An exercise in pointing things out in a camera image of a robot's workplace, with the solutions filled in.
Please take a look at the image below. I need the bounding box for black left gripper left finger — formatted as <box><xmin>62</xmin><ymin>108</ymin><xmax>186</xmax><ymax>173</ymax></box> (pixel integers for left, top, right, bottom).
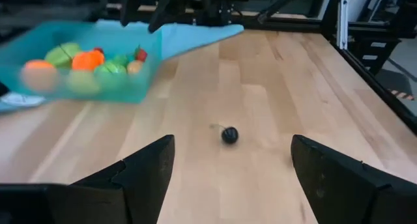
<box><xmin>48</xmin><ymin>134</ymin><xmax>176</xmax><ymax>224</ymax></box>

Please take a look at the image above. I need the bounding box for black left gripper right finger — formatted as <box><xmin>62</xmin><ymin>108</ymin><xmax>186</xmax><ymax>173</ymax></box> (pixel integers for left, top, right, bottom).
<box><xmin>291</xmin><ymin>134</ymin><xmax>417</xmax><ymax>224</ymax></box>

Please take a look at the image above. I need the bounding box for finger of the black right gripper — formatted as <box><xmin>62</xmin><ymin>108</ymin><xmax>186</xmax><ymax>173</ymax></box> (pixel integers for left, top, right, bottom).
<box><xmin>148</xmin><ymin>0</ymin><xmax>183</xmax><ymax>34</ymax></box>
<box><xmin>120</xmin><ymin>0</ymin><xmax>141</xmax><ymax>27</ymax></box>

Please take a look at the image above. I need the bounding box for small leafy toy strawberry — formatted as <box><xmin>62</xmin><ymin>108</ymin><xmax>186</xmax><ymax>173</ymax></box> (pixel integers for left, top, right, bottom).
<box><xmin>134</xmin><ymin>45</ymin><xmax>149</xmax><ymax>63</ymax></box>

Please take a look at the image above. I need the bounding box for green toy pea pod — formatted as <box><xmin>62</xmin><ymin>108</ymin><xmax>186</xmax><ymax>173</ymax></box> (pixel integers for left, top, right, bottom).
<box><xmin>112</xmin><ymin>53</ymin><xmax>136</xmax><ymax>67</ymax></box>

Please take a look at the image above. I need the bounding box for pink toy peach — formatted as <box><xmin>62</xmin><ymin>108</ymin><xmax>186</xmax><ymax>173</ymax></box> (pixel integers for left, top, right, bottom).
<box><xmin>126</xmin><ymin>59</ymin><xmax>145</xmax><ymax>76</ymax></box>

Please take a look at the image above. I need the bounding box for green toy bell pepper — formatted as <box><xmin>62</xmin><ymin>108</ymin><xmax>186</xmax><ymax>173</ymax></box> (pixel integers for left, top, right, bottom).
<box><xmin>94</xmin><ymin>60</ymin><xmax>128</xmax><ymax>76</ymax></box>

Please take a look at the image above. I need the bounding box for orange toy fruit with seam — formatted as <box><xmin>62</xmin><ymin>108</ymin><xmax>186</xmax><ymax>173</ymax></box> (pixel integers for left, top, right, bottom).
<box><xmin>71</xmin><ymin>50</ymin><xmax>106</xmax><ymax>72</ymax></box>

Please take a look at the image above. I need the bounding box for green toy leafy vegetable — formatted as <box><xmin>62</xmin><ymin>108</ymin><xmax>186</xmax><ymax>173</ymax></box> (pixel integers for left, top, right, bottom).
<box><xmin>44</xmin><ymin>42</ymin><xmax>82</xmax><ymax>68</ymax></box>

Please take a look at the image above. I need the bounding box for yellow toy lemon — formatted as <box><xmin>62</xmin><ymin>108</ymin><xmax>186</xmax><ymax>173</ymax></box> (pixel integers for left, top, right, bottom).
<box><xmin>66</xmin><ymin>70</ymin><xmax>100</xmax><ymax>94</ymax></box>

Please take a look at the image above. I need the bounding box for orange toy citrus fruit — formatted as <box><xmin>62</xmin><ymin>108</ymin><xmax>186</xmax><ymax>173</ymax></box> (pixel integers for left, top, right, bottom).
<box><xmin>20</xmin><ymin>59</ymin><xmax>59</xmax><ymax>93</ymax></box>

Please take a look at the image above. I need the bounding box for teal translucent tupperware container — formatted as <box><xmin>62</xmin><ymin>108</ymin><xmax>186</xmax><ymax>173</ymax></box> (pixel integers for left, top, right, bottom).
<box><xmin>0</xmin><ymin>20</ymin><xmax>163</xmax><ymax>104</ymax></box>

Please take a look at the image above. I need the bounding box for light blue cloth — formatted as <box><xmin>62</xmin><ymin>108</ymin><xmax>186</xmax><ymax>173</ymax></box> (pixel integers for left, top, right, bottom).
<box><xmin>0</xmin><ymin>19</ymin><xmax>245</xmax><ymax>113</ymax></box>

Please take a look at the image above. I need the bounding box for grey storage rack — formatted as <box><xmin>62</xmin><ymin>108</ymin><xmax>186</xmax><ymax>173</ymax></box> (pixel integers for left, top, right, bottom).
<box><xmin>348</xmin><ymin>0</ymin><xmax>417</xmax><ymax>77</ymax></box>

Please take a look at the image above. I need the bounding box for white cloth label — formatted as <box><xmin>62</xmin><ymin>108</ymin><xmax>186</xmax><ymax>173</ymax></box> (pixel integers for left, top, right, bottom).
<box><xmin>0</xmin><ymin>91</ymin><xmax>46</xmax><ymax>107</ymax></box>

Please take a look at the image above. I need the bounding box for silver aluminium bracket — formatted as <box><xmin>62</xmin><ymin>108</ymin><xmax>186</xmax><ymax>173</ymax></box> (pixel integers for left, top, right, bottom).
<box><xmin>336</xmin><ymin>0</ymin><xmax>349</xmax><ymax>51</ymax></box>

